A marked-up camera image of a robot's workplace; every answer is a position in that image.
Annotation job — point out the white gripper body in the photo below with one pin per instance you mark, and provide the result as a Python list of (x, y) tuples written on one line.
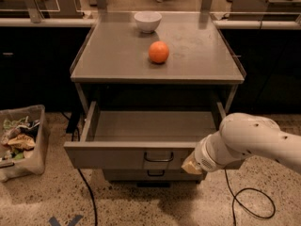
[(203, 158)]

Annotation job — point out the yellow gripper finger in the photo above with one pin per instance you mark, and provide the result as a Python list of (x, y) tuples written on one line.
[(191, 166)]

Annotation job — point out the grey top drawer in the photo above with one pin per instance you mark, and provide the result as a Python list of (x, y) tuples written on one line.
[(138, 140)]

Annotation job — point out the grey drawer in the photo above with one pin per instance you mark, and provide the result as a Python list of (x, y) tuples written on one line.
[(138, 140), (150, 175)]

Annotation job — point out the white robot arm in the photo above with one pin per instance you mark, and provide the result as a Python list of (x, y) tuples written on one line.
[(240, 136)]

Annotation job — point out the grey middle drawer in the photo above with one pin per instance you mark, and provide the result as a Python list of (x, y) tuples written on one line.
[(150, 175)]

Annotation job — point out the grey metal cabinet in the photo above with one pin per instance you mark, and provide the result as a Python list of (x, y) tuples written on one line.
[(150, 95)]

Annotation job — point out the orange fruit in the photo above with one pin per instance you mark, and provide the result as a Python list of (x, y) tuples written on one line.
[(158, 52)]

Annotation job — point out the white ceramic bowl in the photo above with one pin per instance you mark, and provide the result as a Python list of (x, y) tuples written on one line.
[(147, 21)]

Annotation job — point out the clear plastic bin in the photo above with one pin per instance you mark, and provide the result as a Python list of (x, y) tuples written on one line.
[(36, 163)]

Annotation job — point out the crumpled snack bags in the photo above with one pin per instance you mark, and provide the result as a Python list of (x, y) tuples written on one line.
[(19, 138)]

